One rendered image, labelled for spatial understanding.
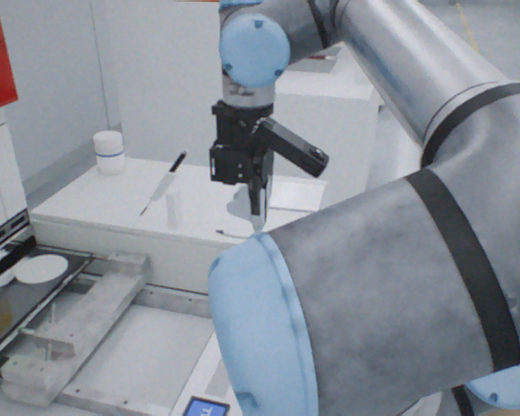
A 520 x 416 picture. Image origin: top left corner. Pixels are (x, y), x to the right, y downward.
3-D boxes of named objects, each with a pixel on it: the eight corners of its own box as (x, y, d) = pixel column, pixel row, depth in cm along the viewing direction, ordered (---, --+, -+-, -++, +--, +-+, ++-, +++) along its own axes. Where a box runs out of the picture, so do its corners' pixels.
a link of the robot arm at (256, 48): (305, -11, 52) (292, -21, 62) (204, 37, 54) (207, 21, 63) (331, 61, 56) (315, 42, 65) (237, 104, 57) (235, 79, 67)
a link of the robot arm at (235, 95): (281, 68, 74) (266, 81, 67) (281, 99, 76) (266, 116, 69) (231, 64, 75) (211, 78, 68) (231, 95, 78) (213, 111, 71)
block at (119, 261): (108, 269, 111) (107, 257, 110) (116, 260, 114) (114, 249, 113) (142, 275, 109) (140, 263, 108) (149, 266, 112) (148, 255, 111)
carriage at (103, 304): (4, 398, 85) (0, 385, 83) (118, 271, 115) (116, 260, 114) (47, 408, 83) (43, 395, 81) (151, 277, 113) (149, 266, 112)
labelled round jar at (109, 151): (93, 172, 134) (87, 139, 130) (107, 162, 140) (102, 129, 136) (118, 176, 133) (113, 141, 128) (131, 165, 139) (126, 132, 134)
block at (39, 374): (3, 381, 84) (-1, 367, 82) (17, 366, 87) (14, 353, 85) (47, 392, 82) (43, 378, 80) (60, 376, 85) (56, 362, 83)
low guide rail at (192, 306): (30, 284, 116) (27, 273, 115) (35, 279, 118) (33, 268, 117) (243, 325, 104) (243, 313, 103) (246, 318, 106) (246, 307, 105)
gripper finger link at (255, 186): (255, 204, 81) (255, 153, 77) (265, 206, 81) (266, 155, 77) (246, 219, 77) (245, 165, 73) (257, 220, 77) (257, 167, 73)
